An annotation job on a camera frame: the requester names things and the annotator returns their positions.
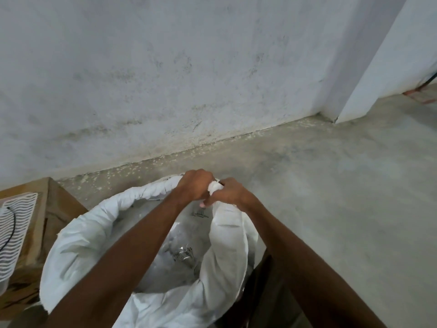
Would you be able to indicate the person's left hand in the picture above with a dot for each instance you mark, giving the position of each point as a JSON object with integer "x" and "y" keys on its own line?
{"x": 191, "y": 184}

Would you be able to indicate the person's right hand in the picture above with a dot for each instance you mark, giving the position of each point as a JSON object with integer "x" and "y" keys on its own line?
{"x": 234, "y": 195}

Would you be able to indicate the person's right thumb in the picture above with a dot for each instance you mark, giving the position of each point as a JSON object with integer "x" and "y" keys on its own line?
{"x": 207, "y": 203}

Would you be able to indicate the person's left fingers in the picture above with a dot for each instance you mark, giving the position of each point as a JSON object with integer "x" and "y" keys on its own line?
{"x": 207, "y": 181}

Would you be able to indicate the white woven sack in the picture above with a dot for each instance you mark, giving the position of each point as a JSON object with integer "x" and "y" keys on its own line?
{"x": 85, "y": 235}

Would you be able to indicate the person's right forearm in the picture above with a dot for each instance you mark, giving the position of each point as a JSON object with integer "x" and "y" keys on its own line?
{"x": 307, "y": 269}

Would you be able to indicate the person's left forearm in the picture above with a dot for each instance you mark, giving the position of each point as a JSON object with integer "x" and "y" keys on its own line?
{"x": 119, "y": 259}

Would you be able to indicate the clear plastic bags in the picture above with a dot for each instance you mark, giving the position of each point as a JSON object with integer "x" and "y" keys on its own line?
{"x": 181, "y": 249}

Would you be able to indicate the brown cardboard box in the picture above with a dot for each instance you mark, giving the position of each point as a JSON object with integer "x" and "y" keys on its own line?
{"x": 51, "y": 215}
{"x": 266, "y": 290}

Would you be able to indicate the white wavy plastic grille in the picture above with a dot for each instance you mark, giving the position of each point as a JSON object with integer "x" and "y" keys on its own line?
{"x": 18, "y": 228}

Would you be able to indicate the reddish brown object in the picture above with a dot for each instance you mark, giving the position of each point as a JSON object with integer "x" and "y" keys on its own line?
{"x": 421, "y": 95}

